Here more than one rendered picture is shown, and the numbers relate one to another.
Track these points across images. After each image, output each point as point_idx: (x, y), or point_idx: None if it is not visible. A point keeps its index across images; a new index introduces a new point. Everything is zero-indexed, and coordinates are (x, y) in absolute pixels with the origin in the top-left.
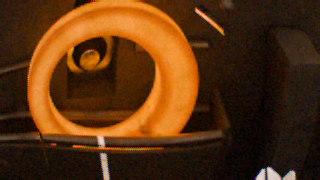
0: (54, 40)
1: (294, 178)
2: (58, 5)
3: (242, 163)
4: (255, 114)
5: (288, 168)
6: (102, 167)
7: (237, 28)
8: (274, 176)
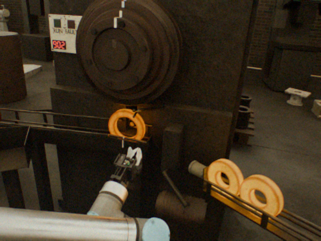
0: (115, 114)
1: (137, 150)
2: (121, 107)
3: None
4: None
5: (169, 162)
6: (122, 143)
7: (161, 123)
8: (140, 150)
